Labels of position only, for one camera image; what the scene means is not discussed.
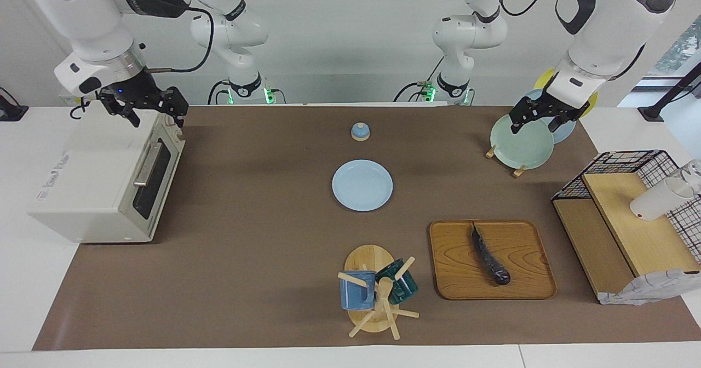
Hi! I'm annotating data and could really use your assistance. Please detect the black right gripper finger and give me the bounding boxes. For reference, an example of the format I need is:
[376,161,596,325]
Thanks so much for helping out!
[159,87,190,128]
[107,100,141,128]

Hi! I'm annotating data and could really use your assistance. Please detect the white toaster oven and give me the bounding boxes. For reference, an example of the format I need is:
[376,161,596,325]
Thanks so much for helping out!
[27,108,186,244]

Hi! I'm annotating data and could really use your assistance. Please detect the dark purple eggplant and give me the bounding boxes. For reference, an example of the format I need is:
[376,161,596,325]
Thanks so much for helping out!
[471,223,512,286]

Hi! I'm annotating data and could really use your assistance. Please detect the light blue racked plate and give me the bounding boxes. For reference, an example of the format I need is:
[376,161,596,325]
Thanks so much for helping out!
[523,89,577,144]

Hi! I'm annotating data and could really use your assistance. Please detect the pale green racked plate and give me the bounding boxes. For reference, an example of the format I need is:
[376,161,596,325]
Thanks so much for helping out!
[490,113,555,170]

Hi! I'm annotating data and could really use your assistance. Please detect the yellow racked plate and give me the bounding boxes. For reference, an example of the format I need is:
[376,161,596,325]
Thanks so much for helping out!
[535,68,599,118]

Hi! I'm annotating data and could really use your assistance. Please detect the wooden plate rack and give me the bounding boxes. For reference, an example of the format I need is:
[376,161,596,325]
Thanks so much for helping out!
[486,145,526,178]

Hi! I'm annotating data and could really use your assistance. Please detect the black clamp stand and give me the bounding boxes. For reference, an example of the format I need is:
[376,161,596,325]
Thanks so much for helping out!
[638,61,701,122]

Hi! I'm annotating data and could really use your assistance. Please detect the black table clamp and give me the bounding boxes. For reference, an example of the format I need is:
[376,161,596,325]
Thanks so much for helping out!
[0,88,29,122]

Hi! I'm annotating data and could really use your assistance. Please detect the white cup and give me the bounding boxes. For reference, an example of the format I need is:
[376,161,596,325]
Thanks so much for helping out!
[630,177,692,222]

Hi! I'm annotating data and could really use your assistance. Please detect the clear glass cup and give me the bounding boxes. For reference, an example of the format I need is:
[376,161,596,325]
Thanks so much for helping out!
[671,160,701,196]

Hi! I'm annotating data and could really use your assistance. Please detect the wooden tray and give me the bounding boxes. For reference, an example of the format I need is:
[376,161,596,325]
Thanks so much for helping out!
[429,220,558,301]

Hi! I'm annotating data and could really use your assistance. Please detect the brown table mat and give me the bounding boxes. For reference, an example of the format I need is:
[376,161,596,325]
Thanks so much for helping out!
[32,105,701,351]

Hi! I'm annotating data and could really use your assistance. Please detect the grey patterned cloth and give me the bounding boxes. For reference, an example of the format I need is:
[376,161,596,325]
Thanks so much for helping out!
[598,268,701,306]

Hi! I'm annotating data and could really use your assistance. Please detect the dark green mug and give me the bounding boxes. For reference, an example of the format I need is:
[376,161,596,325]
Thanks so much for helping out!
[376,258,419,305]

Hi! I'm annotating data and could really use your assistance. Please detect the wooden mug tree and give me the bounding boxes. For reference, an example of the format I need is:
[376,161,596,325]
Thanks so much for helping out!
[337,244,420,340]

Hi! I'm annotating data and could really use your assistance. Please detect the blue mug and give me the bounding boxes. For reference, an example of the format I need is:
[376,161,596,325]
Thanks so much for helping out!
[340,271,377,311]

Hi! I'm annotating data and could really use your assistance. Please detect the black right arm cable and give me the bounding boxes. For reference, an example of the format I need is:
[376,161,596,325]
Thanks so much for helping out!
[145,7,215,74]

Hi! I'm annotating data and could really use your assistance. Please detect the wire and wood shelf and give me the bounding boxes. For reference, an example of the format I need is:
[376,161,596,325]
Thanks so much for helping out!
[551,150,701,303]

